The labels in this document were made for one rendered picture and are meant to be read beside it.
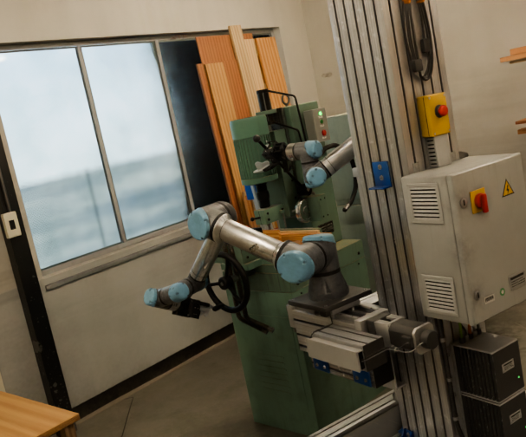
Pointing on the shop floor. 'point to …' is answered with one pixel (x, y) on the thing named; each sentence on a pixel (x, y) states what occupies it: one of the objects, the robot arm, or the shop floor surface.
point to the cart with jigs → (19, 418)
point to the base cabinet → (294, 366)
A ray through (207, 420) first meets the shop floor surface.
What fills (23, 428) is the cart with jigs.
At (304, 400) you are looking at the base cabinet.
